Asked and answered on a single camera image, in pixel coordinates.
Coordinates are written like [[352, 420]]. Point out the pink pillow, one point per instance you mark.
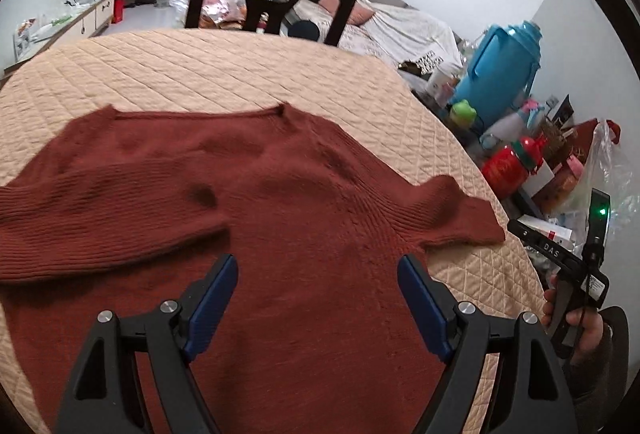
[[362, 14]]

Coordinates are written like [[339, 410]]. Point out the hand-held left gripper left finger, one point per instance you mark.
[[216, 298]]

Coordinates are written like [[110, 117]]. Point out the white flat box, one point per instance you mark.
[[547, 229]]

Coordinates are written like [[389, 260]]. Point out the clear plastic bag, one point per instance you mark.
[[607, 164]]

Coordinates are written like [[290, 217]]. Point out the bed with white blanket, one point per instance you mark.
[[400, 32]]

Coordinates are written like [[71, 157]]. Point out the dark fuzzy round thing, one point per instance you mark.
[[305, 30]]

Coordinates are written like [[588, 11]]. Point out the blue thermos jug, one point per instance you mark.
[[495, 74]]

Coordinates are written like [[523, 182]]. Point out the white low cabinet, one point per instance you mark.
[[85, 17]]

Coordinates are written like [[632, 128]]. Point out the person's right hand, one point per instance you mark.
[[589, 331]]

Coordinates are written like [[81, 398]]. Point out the beige quilted table cover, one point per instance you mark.
[[200, 69]]

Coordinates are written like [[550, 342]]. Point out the white cup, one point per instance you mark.
[[440, 84]]

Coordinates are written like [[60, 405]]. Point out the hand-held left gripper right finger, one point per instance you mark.
[[419, 304]]

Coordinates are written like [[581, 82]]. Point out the green frog bottle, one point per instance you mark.
[[462, 112]]

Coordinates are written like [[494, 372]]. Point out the person's right forearm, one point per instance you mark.
[[605, 379]]

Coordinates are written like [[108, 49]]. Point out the brown paper bag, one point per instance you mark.
[[570, 142]]

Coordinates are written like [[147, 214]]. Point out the rust red knit sweater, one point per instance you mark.
[[300, 194]]

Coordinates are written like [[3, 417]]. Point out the red water bottle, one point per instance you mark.
[[505, 169]]

